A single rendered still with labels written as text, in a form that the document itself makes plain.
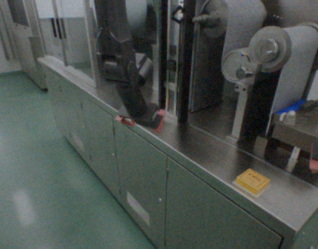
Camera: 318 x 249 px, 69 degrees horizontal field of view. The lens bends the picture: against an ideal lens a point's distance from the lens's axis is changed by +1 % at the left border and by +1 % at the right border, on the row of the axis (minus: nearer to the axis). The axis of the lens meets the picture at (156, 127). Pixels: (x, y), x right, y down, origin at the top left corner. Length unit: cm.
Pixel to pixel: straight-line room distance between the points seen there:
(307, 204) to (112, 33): 67
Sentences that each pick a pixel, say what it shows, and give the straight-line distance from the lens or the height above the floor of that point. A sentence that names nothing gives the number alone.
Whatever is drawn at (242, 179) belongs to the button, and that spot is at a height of 92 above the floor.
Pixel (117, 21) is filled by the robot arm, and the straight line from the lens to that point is 50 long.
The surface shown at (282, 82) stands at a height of 115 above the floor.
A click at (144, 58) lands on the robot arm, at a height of 127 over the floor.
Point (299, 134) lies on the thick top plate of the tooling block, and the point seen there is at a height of 102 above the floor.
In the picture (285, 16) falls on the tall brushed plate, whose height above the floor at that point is 134.
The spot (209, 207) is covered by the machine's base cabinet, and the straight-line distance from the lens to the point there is 92.
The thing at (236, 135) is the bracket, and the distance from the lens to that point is 98.
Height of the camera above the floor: 139
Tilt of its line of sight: 29 degrees down
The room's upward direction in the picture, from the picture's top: straight up
